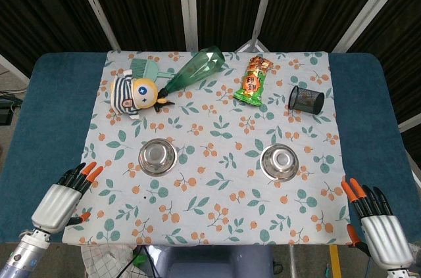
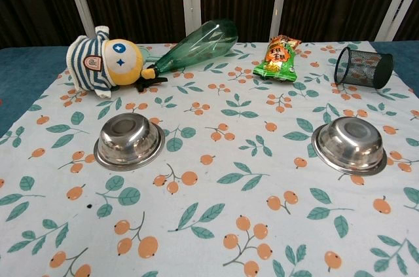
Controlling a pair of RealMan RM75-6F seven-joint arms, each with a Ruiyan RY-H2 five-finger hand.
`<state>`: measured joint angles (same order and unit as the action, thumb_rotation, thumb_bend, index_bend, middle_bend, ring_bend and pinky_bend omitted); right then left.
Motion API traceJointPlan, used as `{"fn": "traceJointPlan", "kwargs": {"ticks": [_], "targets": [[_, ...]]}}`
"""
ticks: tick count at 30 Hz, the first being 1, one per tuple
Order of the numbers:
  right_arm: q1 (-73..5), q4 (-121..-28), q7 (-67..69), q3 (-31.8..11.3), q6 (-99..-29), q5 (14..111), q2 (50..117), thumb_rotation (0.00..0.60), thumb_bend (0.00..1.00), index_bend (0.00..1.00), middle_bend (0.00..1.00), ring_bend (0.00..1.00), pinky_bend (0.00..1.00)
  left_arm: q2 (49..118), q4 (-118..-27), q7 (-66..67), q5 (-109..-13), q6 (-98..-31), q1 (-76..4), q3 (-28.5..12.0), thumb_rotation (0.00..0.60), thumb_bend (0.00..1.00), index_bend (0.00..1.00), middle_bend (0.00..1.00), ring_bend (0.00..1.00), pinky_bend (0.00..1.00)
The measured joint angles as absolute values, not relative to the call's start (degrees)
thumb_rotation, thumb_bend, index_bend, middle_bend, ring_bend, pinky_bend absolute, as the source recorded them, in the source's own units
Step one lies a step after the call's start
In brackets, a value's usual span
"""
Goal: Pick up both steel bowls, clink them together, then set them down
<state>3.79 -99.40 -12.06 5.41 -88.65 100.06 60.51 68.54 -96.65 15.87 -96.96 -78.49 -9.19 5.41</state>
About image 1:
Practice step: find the white grid-pattern cloth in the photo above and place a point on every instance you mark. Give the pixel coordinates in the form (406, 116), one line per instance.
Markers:
(105, 258)

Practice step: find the white table leg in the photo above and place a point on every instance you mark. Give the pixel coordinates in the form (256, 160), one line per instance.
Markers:
(292, 261)

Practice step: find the metal bowl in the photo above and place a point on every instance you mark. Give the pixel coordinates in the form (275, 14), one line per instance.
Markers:
(279, 161)
(158, 157)

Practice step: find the black mesh pen cup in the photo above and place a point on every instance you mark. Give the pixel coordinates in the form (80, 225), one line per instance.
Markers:
(307, 100)

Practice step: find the green orange snack packet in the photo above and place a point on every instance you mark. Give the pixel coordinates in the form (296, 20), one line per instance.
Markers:
(253, 84)

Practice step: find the floral tablecloth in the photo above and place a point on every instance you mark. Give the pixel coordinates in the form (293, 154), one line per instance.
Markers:
(217, 192)

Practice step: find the striped yellow plush toy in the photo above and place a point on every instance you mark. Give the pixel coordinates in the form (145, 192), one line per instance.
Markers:
(126, 94)

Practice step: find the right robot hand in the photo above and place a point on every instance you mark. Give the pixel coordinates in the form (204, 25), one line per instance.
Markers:
(383, 235)

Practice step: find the pale green comb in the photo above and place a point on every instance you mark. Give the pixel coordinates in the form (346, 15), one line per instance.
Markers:
(144, 67)

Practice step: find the teal table cover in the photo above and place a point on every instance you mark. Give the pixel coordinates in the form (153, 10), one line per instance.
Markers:
(49, 127)

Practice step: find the black floor box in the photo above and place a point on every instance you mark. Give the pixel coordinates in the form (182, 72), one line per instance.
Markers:
(5, 112)

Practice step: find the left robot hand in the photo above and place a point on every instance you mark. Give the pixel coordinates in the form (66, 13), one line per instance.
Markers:
(57, 205)

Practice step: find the green plastic bottle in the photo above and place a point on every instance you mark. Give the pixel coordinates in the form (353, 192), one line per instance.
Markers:
(194, 69)

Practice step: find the grey-blue robot torso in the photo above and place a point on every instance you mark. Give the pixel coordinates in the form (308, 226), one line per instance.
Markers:
(213, 261)

